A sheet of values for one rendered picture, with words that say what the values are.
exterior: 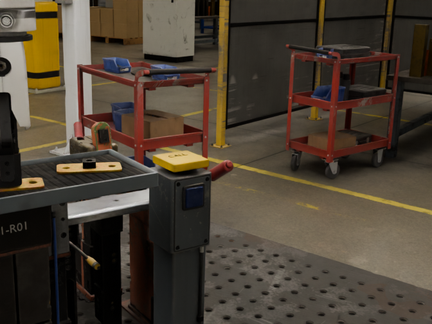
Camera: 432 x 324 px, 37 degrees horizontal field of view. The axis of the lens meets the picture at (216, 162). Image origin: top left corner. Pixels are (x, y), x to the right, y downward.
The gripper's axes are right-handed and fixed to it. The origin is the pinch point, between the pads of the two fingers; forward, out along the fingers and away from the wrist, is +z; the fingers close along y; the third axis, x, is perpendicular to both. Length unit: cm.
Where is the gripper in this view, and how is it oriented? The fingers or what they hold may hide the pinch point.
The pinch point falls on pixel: (6, 166)
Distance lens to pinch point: 80.2
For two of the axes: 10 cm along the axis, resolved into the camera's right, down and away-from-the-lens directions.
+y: -3.4, -2.7, 9.0
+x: -9.4, 0.7, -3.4
